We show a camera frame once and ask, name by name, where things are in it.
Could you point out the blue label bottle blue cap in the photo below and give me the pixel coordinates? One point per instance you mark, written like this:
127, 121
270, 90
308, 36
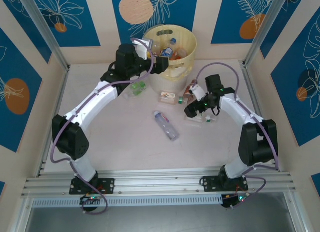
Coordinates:
167, 51

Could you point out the clear bottle green cap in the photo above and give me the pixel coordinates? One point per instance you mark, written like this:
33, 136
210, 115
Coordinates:
207, 119

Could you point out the brown label drink bottle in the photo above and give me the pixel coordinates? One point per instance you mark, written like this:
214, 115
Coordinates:
188, 93

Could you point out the clear bottle green label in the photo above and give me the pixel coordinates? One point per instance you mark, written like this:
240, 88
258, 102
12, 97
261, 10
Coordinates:
138, 88

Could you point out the clear bottle pink label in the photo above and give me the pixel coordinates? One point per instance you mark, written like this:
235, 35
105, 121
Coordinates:
166, 125

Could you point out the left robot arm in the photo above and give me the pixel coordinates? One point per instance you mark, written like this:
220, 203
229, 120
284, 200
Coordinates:
87, 101

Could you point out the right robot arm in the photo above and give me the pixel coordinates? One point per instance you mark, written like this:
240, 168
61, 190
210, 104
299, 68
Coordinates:
255, 146

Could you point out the cream bin with yellow liner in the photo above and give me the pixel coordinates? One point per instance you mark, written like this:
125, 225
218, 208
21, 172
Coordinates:
190, 41

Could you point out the grey metal panel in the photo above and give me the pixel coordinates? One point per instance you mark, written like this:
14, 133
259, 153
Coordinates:
160, 220

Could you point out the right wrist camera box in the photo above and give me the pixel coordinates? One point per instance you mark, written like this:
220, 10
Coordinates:
198, 91

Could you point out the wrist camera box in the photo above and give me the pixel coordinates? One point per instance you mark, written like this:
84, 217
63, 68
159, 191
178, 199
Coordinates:
198, 91
143, 47

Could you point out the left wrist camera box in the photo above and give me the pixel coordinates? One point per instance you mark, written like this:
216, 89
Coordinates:
143, 47

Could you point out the aluminium side rail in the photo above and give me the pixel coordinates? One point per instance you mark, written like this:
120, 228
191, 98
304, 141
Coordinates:
247, 79
62, 91

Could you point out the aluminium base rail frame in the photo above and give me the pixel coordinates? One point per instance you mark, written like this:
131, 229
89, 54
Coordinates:
155, 182

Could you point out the aluminium corner post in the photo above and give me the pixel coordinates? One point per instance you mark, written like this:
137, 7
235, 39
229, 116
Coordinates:
267, 24
42, 26

